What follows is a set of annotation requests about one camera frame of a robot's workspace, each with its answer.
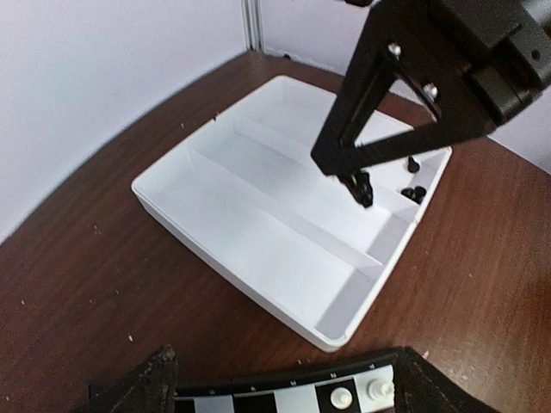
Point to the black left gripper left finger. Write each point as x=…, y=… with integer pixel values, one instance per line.
x=149, y=387

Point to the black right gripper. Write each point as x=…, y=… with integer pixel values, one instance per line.
x=431, y=74

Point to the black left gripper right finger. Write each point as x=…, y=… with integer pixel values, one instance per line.
x=421, y=387

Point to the black white chessboard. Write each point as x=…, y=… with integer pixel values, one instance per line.
x=305, y=389

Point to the white plastic divided tray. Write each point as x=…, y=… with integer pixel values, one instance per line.
x=243, y=193

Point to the black chess queen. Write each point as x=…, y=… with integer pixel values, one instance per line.
x=359, y=186

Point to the white chess piece row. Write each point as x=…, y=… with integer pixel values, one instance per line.
x=374, y=395

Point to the pile of black chess pieces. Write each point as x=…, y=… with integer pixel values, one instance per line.
x=415, y=193

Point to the right aluminium frame post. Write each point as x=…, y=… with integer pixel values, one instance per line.
x=252, y=17

